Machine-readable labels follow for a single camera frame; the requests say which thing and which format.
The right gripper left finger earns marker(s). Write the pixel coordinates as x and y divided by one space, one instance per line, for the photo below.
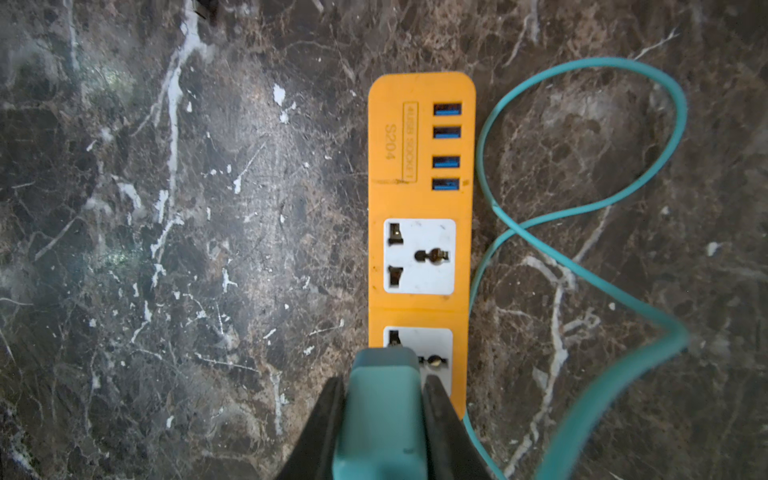
312 456

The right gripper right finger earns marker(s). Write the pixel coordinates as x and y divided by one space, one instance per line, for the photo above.
451 454

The teal charger adapter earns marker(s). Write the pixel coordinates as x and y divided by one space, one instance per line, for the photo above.
382 434

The orange power strip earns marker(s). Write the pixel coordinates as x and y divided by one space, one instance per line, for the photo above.
421 155

